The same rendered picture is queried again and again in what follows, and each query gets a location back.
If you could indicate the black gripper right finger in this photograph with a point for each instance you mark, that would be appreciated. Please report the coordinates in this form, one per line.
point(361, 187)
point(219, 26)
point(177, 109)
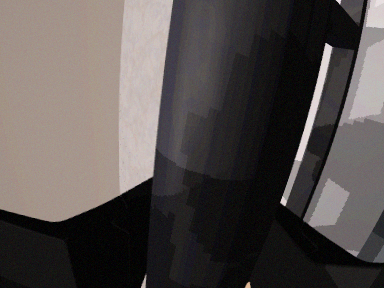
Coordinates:
point(296, 256)

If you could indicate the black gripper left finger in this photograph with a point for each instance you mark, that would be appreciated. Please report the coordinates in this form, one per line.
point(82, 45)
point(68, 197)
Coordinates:
point(104, 247)

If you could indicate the dark grey mat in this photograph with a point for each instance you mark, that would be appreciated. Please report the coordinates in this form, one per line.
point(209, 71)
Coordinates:
point(373, 250)

